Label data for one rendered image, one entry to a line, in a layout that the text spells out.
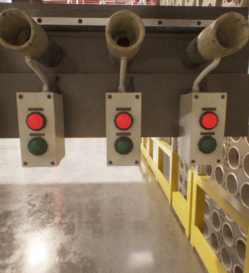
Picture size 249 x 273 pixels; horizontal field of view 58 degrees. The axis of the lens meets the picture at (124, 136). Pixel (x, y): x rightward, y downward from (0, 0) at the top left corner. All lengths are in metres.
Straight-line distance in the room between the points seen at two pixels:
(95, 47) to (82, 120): 0.18
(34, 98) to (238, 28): 0.39
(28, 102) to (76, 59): 0.17
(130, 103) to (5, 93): 0.30
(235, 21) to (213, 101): 0.14
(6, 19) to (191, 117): 0.37
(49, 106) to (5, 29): 0.14
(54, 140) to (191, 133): 0.28
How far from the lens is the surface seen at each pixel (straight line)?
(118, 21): 0.42
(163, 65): 0.58
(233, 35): 0.48
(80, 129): 0.55
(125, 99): 0.45
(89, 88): 0.54
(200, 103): 0.48
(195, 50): 0.50
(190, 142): 0.48
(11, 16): 0.44
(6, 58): 0.63
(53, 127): 0.46
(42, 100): 0.47
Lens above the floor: 0.75
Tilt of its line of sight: 9 degrees down
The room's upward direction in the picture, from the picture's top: straight up
